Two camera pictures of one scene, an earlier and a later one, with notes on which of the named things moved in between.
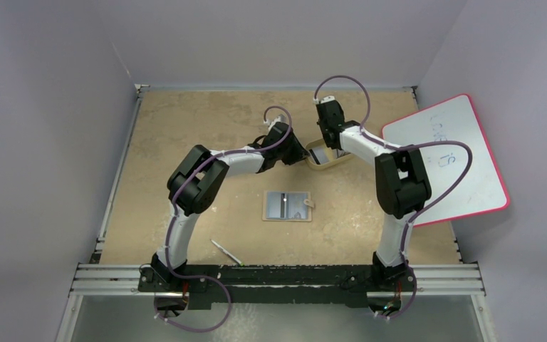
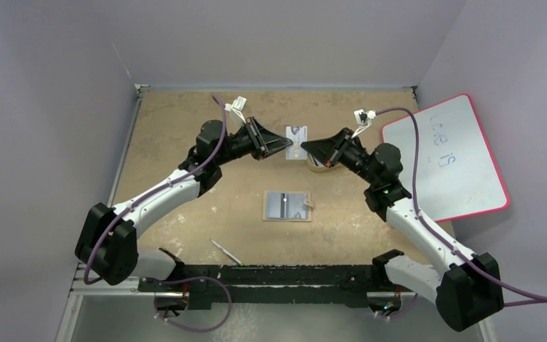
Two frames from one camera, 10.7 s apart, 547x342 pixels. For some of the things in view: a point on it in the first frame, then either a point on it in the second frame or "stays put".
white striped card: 277,205 stays put
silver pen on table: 227,253 stays put
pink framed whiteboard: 483,189 stays put
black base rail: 322,284 stays put
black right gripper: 329,140 to 336,150
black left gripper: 298,154 to 268,143
